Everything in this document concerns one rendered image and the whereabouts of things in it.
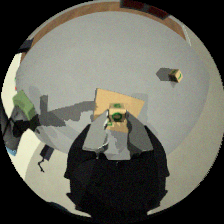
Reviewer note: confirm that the tan flat mat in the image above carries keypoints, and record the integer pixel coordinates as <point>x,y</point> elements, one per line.
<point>105,97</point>

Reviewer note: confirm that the wooden letter block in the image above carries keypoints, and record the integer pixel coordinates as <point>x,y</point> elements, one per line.
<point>110,124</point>
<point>175,75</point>
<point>117,112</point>

